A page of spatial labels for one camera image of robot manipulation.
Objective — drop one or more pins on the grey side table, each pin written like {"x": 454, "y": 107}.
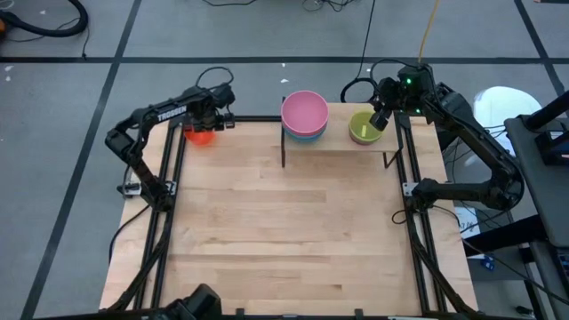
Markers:
{"x": 555, "y": 209}

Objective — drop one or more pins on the small blue object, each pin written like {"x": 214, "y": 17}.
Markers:
{"x": 487, "y": 263}

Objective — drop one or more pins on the large blue bowl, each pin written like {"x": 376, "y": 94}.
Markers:
{"x": 306, "y": 140}

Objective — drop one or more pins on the small yellow bowl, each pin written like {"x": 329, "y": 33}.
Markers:
{"x": 358, "y": 126}

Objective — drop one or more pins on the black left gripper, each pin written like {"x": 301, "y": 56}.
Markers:
{"x": 213, "y": 102}

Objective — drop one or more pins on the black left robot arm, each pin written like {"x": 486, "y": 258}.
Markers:
{"x": 146, "y": 116}

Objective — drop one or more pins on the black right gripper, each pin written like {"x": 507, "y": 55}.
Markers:
{"x": 404, "y": 93}

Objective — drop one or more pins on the wooden shelf with black legs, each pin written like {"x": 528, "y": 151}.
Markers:
{"x": 338, "y": 129}

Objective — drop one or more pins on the black device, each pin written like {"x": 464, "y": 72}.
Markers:
{"x": 197, "y": 302}

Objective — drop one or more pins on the black box on side table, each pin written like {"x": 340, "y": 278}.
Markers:
{"x": 553, "y": 149}

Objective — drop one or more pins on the large pink bowl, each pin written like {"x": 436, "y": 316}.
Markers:
{"x": 304, "y": 111}

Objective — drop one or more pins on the small green bowl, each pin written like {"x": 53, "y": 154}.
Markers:
{"x": 355, "y": 139}

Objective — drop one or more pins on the white paper sheet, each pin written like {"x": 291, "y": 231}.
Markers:
{"x": 469, "y": 231}

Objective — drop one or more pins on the black aluminium table frame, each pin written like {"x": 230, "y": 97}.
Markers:
{"x": 249, "y": 118}

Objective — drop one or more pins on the white plastic chair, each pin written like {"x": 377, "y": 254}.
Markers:
{"x": 507, "y": 106}

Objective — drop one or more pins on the small orange bowl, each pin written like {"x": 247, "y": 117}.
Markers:
{"x": 200, "y": 138}

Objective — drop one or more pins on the small purple bowl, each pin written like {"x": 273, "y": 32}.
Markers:
{"x": 366, "y": 143}

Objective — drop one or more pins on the large red bowl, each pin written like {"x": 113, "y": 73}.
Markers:
{"x": 306, "y": 136}

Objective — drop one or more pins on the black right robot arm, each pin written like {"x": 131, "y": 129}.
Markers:
{"x": 471, "y": 133}

